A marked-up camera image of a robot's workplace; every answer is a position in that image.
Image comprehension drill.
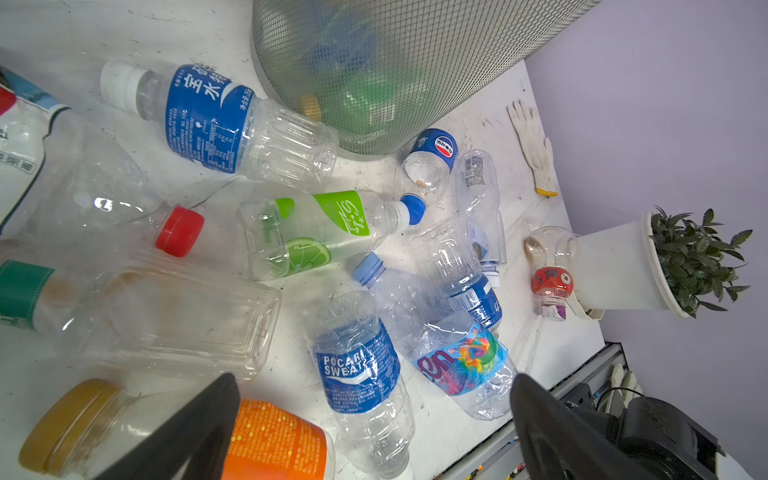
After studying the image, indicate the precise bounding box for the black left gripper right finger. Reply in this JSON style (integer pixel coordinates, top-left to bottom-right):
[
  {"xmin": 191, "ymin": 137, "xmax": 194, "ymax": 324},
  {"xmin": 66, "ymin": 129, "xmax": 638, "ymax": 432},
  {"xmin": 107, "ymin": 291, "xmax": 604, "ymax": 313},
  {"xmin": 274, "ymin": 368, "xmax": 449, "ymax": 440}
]
[{"xmin": 510, "ymin": 374, "xmax": 652, "ymax": 479}]

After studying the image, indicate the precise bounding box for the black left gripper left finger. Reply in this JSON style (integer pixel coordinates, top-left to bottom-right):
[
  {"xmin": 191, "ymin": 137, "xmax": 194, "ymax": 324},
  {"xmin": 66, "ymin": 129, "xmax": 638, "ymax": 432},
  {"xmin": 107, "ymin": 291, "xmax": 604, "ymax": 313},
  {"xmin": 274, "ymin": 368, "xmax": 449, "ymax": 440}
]
[{"xmin": 98, "ymin": 373, "xmax": 240, "ymax": 479}]

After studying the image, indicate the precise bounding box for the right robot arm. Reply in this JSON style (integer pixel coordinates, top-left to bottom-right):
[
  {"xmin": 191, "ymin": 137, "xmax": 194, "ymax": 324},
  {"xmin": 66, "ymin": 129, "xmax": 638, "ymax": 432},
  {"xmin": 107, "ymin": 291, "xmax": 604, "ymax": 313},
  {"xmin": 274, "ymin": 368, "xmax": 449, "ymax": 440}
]
[{"xmin": 565, "ymin": 387, "xmax": 749, "ymax": 479}]

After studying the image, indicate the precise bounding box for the grey mesh waste bin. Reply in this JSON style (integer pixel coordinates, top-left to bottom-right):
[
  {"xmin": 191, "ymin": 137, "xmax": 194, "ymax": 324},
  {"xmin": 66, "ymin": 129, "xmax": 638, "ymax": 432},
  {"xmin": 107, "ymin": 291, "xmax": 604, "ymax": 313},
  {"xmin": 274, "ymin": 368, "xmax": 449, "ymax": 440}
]
[{"xmin": 251, "ymin": 0, "xmax": 592, "ymax": 157}]

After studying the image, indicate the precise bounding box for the square clear bottle green band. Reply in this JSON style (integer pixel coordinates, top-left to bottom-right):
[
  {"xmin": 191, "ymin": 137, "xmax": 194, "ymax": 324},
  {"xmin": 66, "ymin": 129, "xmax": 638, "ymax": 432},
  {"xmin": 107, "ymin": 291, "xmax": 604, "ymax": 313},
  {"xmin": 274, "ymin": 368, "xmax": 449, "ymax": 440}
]
[{"xmin": 1, "ymin": 239, "xmax": 282, "ymax": 381}]

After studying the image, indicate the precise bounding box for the clear bottle rainbow label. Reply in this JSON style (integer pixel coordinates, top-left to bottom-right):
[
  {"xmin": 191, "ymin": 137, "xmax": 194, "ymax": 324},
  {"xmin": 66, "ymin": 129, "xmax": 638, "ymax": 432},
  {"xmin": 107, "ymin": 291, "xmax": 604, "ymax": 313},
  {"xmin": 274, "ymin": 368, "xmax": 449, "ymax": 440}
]
[{"xmin": 353, "ymin": 252, "xmax": 517, "ymax": 421}]

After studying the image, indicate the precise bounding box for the orange label bottle yellow cap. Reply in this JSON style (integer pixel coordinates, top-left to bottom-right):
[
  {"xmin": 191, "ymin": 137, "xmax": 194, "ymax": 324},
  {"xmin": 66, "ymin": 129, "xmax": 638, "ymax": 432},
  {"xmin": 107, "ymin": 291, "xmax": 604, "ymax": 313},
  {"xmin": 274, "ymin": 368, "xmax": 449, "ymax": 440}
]
[{"xmin": 18, "ymin": 378, "xmax": 336, "ymax": 479}]

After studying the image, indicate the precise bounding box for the Pocari Sweat bottle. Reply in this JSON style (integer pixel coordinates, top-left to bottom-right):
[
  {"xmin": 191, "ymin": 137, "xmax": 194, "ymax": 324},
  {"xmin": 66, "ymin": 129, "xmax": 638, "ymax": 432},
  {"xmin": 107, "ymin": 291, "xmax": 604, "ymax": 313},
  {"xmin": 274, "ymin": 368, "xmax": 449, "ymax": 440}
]
[{"xmin": 303, "ymin": 291, "xmax": 415, "ymax": 479}]

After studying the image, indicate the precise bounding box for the round bottle red label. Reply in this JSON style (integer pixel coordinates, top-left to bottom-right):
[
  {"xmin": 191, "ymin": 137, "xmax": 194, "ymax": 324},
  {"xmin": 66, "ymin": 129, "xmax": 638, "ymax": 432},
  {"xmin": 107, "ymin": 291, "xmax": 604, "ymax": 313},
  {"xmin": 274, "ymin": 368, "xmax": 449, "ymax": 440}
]
[{"xmin": 524, "ymin": 226, "xmax": 576, "ymax": 321}]

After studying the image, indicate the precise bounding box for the potted green plant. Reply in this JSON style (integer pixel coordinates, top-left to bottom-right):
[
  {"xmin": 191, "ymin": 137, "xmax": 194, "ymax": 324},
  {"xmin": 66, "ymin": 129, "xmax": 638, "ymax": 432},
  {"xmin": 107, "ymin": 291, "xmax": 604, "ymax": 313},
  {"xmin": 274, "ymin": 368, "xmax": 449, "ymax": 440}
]
[{"xmin": 570, "ymin": 208, "xmax": 751, "ymax": 318}]

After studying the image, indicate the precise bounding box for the clear bottle green label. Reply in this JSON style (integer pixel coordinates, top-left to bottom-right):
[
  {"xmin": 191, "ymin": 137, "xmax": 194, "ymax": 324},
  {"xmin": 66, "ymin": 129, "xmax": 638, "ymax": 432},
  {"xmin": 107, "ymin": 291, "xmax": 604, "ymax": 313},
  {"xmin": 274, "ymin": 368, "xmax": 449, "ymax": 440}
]
[{"xmin": 237, "ymin": 190, "xmax": 416, "ymax": 280}]

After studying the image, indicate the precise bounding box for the tall clear bottle faint label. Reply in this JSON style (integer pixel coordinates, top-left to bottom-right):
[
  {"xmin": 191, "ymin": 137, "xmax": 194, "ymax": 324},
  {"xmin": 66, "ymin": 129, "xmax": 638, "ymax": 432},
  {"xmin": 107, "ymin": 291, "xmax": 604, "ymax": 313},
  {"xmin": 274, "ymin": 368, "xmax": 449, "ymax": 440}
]
[{"xmin": 454, "ymin": 150, "xmax": 507, "ymax": 289}]

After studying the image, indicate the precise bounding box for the clear bottle red white label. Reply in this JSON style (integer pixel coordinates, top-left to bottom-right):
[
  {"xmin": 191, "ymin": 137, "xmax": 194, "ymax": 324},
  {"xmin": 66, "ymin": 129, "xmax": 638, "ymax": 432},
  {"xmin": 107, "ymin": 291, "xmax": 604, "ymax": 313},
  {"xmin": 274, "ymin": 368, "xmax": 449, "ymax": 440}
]
[{"xmin": 1, "ymin": 68, "xmax": 205, "ymax": 258}]

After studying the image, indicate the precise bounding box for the white cotton work glove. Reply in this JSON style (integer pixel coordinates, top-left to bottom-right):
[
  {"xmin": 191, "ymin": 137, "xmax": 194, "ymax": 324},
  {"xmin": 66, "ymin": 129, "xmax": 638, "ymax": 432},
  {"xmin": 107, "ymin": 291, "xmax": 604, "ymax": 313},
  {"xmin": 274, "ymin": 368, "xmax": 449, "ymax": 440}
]
[{"xmin": 507, "ymin": 99, "xmax": 559, "ymax": 198}]

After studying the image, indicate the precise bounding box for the small bottle blue Pepsi label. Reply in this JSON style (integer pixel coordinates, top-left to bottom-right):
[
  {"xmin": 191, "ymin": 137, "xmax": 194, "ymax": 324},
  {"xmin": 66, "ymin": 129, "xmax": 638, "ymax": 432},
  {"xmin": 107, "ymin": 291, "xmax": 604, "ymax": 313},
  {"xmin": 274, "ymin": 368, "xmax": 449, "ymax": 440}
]
[{"xmin": 395, "ymin": 128, "xmax": 458, "ymax": 215}]

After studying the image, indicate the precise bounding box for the clear bottle blue label white cap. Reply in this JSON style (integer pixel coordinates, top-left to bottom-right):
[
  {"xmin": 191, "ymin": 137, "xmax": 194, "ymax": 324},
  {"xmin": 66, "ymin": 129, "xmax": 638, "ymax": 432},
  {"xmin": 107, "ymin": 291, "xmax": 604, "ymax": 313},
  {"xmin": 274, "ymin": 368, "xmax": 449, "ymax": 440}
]
[{"xmin": 100, "ymin": 61, "xmax": 339, "ymax": 193}]

